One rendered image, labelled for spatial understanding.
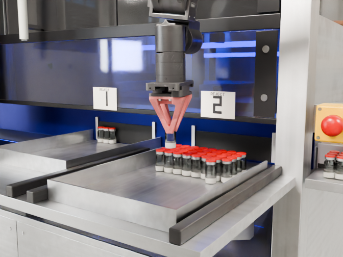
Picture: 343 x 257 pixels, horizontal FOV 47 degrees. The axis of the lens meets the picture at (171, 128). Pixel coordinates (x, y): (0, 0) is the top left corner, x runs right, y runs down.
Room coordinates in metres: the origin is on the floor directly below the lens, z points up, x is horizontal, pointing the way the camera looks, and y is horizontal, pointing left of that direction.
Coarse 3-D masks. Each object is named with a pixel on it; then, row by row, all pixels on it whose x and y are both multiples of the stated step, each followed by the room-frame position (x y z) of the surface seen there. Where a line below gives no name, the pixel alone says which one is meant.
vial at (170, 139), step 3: (165, 132) 0.76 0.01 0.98; (174, 132) 0.76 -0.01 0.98; (165, 135) 0.76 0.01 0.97; (168, 135) 0.75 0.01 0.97; (171, 135) 0.75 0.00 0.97; (174, 135) 0.75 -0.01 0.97; (165, 138) 0.76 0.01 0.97; (168, 138) 0.75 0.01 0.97; (171, 138) 0.75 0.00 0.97; (174, 138) 0.75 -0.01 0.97; (165, 141) 0.76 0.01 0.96; (168, 141) 0.75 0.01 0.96; (171, 141) 0.75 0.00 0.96; (174, 141) 0.75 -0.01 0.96; (165, 144) 0.76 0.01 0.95; (168, 144) 0.75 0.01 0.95; (171, 144) 0.75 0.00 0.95; (174, 144) 0.75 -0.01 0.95; (165, 147) 0.76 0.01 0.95; (168, 147) 0.75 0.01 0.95; (171, 147) 0.75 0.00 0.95; (174, 147) 0.75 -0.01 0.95
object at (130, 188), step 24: (96, 168) 0.74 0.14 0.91; (120, 168) 0.79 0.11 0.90; (144, 168) 0.85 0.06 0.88; (264, 168) 0.77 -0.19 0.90; (48, 192) 0.64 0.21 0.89; (72, 192) 0.61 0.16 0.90; (96, 192) 0.58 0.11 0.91; (120, 192) 0.68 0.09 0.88; (144, 192) 0.68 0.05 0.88; (168, 192) 0.68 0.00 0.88; (192, 192) 0.68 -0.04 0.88; (216, 192) 0.60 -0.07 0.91; (120, 216) 0.55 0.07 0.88; (144, 216) 0.53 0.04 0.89; (168, 216) 0.51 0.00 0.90
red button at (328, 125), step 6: (324, 120) 0.73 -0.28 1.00; (330, 120) 0.72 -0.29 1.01; (336, 120) 0.71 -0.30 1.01; (342, 120) 0.72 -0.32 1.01; (324, 126) 0.72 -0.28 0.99; (330, 126) 0.72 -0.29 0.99; (336, 126) 0.71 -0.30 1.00; (342, 126) 0.71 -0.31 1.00; (324, 132) 0.73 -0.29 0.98; (330, 132) 0.72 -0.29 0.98; (336, 132) 0.71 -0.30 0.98
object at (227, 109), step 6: (204, 96) 0.90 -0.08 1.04; (210, 96) 0.89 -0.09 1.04; (222, 96) 0.87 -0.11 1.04; (228, 96) 0.87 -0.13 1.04; (234, 96) 0.86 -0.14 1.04; (204, 102) 0.90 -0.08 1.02; (210, 102) 0.89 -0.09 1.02; (216, 102) 0.88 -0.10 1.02; (222, 102) 0.87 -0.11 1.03; (228, 102) 0.87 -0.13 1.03; (234, 102) 0.86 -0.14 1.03; (204, 108) 0.90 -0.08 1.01; (210, 108) 0.89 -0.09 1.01; (216, 108) 0.88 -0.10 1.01; (222, 108) 0.87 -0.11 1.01; (228, 108) 0.87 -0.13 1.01; (234, 108) 0.86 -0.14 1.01; (204, 114) 0.90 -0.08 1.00; (210, 114) 0.89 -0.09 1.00; (216, 114) 0.88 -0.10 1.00; (222, 114) 0.87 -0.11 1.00; (228, 114) 0.87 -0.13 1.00; (234, 114) 0.86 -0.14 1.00
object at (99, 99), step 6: (96, 90) 1.08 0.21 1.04; (102, 90) 1.07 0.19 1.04; (108, 90) 1.06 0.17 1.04; (114, 90) 1.05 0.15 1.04; (96, 96) 1.08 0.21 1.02; (102, 96) 1.07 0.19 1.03; (108, 96) 1.06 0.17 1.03; (114, 96) 1.05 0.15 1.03; (96, 102) 1.08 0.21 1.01; (102, 102) 1.07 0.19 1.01; (108, 102) 1.06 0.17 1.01; (114, 102) 1.05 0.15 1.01; (96, 108) 1.08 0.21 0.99; (102, 108) 1.07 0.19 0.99; (108, 108) 1.06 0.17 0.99; (114, 108) 1.05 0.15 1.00
